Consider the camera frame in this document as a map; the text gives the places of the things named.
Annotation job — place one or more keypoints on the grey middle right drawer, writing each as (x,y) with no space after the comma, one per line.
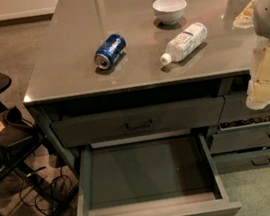
(237,137)

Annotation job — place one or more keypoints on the blue soda can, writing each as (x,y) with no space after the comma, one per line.
(109,51)

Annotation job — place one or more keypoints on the grey top left drawer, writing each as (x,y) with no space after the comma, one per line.
(93,128)

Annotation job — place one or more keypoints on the clear plastic bottle blue label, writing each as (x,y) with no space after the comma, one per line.
(184,43)

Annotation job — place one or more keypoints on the open grey middle drawer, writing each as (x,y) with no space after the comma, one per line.
(160,177)

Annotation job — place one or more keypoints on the grey cabinet frame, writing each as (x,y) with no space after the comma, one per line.
(43,115)

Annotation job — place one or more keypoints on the black bag with tag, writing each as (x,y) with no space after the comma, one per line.
(14,131)

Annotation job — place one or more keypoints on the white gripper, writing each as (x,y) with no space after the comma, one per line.
(269,14)

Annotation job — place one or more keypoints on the white ceramic bowl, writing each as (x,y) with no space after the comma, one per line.
(169,11)

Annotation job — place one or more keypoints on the grey top right drawer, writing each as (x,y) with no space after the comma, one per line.
(235,109)

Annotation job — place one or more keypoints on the grey bottom right drawer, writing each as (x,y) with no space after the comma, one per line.
(242,161)

